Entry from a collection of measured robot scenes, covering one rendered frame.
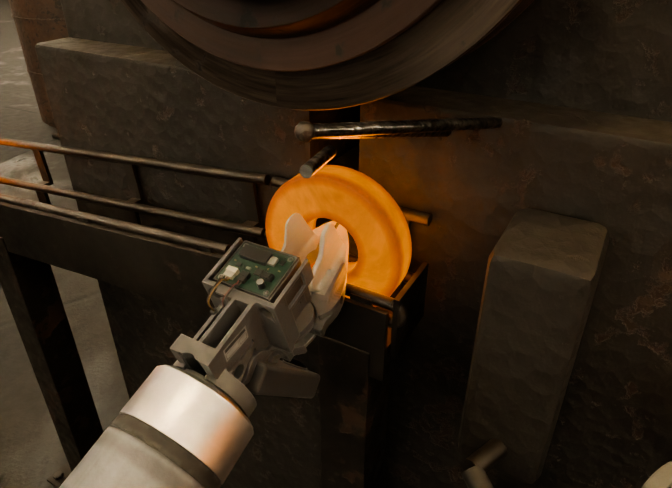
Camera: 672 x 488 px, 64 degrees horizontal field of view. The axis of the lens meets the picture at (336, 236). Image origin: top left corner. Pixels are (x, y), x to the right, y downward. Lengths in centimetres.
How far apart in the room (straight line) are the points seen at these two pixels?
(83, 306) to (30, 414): 42
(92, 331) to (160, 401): 133
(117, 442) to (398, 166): 35
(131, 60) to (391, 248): 41
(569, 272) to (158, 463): 31
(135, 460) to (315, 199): 27
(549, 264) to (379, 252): 16
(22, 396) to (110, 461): 121
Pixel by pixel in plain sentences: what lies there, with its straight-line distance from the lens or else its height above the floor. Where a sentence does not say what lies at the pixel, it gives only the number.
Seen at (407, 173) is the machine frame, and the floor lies 80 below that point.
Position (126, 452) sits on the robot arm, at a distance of 40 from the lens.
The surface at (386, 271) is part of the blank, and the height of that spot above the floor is 73.
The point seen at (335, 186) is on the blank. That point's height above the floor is 81.
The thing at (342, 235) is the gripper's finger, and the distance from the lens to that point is 53.
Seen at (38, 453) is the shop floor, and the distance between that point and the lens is 145.
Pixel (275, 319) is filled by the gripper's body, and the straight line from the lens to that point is 42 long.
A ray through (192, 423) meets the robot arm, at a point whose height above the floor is 73.
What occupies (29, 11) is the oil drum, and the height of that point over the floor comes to 62.
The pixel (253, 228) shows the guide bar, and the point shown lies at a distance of 65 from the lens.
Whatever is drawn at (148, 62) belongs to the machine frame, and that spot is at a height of 87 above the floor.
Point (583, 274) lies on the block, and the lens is 43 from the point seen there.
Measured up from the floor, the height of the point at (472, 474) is 61.
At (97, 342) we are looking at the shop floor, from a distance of 168.
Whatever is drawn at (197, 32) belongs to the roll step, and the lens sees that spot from 49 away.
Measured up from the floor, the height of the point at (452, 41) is 95.
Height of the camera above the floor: 102
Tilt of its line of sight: 30 degrees down
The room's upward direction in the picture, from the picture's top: straight up
